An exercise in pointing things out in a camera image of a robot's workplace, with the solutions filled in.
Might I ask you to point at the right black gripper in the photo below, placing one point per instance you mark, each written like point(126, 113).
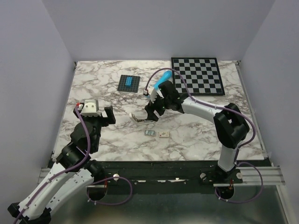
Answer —
point(150, 108)

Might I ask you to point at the aluminium rail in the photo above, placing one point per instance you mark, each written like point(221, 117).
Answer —
point(245, 176)

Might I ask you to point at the blue lego brick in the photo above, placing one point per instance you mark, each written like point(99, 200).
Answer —
point(128, 82)

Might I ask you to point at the black white chessboard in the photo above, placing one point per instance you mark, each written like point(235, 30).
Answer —
point(198, 75)

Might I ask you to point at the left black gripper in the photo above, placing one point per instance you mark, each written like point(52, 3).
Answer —
point(109, 112)

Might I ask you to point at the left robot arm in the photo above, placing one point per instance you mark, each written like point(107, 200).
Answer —
point(72, 170)

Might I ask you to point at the blue marker pen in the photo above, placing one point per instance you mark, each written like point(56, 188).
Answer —
point(165, 77)

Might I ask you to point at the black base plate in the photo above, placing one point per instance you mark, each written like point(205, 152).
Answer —
point(160, 177)

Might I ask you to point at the dark grey lego baseplate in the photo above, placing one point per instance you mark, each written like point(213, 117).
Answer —
point(134, 87)

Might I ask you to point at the white staple box sleeve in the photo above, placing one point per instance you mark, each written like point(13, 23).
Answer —
point(164, 134)

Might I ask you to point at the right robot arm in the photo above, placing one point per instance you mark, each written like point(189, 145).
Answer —
point(231, 127)

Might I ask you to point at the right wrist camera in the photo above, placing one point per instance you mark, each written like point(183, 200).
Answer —
point(154, 93)

